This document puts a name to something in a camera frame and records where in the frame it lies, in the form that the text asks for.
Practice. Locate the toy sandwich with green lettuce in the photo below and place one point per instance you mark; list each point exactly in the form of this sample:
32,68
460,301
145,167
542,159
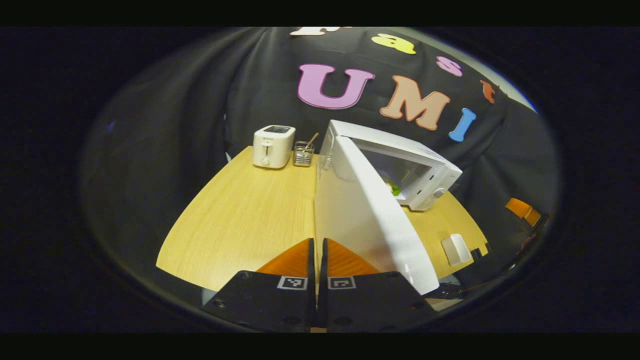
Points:
395,190

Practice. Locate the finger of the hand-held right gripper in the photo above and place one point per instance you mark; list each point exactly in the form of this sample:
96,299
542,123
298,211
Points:
520,207

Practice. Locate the white microwave oven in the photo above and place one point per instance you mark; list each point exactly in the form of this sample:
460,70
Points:
360,210

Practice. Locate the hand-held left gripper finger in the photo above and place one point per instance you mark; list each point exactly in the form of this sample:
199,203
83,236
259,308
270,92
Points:
312,265
322,270

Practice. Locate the white toaster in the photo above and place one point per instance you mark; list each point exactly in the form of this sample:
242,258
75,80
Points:
272,147

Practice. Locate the white ribbed tray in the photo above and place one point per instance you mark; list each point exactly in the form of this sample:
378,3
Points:
456,250

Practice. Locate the wooden stick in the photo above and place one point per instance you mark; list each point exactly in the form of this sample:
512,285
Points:
313,140

